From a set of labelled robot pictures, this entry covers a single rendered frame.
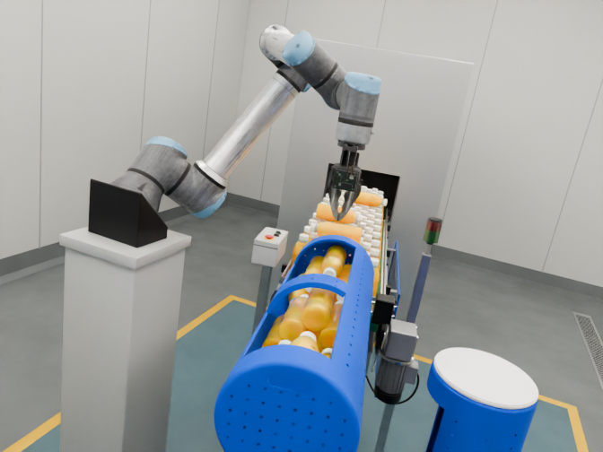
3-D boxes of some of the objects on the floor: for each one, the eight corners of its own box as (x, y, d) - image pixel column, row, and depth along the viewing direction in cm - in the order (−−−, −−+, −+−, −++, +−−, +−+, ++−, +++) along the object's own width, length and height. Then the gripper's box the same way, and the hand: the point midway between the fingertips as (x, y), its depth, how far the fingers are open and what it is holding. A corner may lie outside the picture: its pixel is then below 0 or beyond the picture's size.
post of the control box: (233, 455, 234) (262, 257, 206) (236, 449, 238) (265, 255, 210) (241, 457, 233) (272, 260, 206) (244, 451, 237) (274, 256, 209)
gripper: (332, 141, 122) (318, 222, 128) (369, 147, 121) (352, 230, 127) (336, 138, 130) (322, 215, 136) (370, 144, 129) (354, 221, 135)
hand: (338, 215), depth 134 cm, fingers closed
